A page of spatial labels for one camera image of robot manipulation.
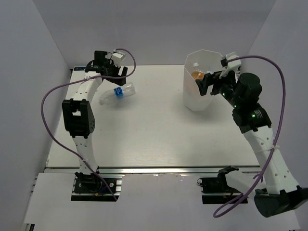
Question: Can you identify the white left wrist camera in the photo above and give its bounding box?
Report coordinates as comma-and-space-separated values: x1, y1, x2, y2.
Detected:
111, 50, 126, 67

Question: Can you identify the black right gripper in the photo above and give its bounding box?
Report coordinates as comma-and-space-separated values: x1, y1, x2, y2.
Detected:
195, 67, 242, 108

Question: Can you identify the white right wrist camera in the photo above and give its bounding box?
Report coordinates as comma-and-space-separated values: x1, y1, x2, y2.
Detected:
219, 52, 242, 78

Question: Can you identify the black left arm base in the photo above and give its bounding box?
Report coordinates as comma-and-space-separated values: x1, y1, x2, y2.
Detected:
71, 172, 121, 202

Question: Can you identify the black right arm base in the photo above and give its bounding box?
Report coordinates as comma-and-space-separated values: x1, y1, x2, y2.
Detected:
196, 166, 241, 205

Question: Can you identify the orange plastic bottle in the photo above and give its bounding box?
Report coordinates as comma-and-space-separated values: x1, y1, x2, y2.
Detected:
191, 70, 205, 80

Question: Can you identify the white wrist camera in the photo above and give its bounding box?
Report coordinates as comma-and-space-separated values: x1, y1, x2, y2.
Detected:
219, 52, 242, 78
111, 50, 126, 67

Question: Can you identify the blue table edge label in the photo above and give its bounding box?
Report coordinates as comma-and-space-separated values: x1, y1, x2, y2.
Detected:
73, 66, 86, 71

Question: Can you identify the Aquafina bottle white cap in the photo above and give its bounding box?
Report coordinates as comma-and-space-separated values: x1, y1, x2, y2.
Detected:
99, 82, 136, 105

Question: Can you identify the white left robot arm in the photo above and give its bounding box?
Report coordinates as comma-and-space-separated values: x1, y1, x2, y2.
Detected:
62, 50, 128, 175

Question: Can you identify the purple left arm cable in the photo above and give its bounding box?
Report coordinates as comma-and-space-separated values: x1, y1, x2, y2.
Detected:
40, 48, 137, 202

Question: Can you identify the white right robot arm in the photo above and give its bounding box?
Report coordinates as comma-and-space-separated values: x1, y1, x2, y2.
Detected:
195, 71, 308, 218

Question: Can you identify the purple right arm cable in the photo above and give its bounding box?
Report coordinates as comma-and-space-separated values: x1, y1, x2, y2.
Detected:
213, 55, 285, 218

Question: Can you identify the aluminium table rail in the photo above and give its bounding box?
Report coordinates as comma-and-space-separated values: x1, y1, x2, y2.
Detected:
234, 66, 241, 80

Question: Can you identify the white octagonal bin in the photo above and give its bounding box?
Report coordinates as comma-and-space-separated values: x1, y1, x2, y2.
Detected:
183, 50, 223, 112

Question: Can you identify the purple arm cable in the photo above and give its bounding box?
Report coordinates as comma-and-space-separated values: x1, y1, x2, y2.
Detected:
40, 48, 137, 202
213, 55, 285, 218

